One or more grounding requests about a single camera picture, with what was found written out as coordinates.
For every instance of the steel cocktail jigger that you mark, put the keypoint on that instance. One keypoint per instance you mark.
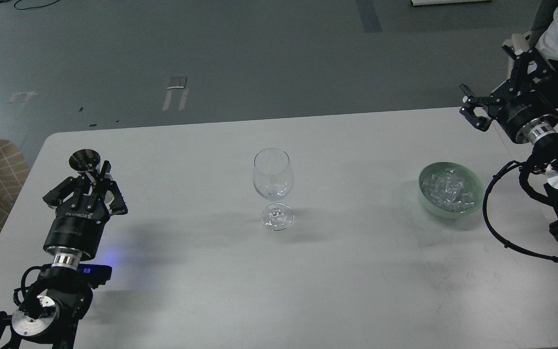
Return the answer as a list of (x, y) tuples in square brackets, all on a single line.
[(86, 162)]

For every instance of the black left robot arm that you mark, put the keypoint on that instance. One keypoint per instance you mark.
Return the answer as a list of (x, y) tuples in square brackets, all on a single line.
[(49, 309)]

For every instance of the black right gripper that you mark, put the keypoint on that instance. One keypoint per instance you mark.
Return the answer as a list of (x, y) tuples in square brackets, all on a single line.
[(516, 106)]

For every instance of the grey office chair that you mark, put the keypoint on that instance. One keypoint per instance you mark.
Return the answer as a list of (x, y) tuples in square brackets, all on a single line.
[(542, 21)]

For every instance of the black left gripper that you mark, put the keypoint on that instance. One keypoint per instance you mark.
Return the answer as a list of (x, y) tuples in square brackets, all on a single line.
[(80, 220)]

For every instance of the pale green ice bowl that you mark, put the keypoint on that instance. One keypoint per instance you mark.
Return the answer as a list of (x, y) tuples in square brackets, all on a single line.
[(449, 190)]

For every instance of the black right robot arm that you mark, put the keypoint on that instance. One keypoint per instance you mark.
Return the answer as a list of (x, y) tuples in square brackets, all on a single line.
[(538, 178)]

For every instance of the clear wine glass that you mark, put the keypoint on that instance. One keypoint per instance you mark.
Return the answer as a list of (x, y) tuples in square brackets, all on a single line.
[(273, 180)]

